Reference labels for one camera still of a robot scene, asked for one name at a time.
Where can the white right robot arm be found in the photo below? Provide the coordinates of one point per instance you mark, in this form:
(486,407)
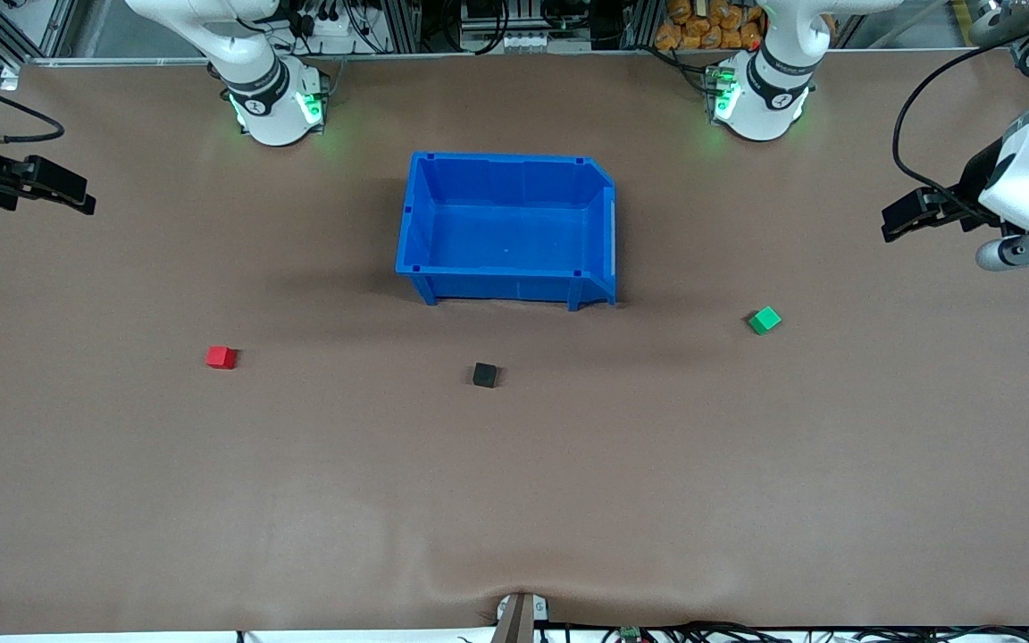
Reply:
(273,116)

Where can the blue plastic storage bin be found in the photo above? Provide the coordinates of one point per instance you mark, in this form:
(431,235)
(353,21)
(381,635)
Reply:
(506,241)

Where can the black cube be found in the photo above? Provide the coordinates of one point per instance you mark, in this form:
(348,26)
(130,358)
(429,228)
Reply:
(484,375)

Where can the front camera mount post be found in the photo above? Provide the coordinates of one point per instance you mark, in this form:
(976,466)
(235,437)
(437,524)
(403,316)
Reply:
(514,621)

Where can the orange snack packets pile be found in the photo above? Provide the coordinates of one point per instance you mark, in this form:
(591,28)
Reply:
(711,27)

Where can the green cube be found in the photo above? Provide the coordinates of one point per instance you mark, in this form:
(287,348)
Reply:
(765,320)

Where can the white terminal block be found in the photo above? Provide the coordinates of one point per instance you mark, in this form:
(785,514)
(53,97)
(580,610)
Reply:
(528,41)

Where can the small green connector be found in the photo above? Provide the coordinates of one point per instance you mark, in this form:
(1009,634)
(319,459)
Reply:
(631,634)

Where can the brown table mat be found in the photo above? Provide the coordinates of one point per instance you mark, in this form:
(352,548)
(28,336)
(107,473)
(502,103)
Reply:
(211,500)

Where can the red cube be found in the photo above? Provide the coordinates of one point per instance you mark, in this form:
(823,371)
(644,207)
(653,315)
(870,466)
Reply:
(221,358)

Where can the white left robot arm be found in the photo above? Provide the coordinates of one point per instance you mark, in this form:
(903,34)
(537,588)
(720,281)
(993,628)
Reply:
(765,98)

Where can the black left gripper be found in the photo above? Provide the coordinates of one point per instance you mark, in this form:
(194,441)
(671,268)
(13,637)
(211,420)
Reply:
(976,183)

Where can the aluminium table frame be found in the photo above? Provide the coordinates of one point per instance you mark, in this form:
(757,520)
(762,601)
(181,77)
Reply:
(59,61)

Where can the white power strip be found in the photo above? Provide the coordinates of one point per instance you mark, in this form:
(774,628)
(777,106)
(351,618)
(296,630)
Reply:
(336,27)

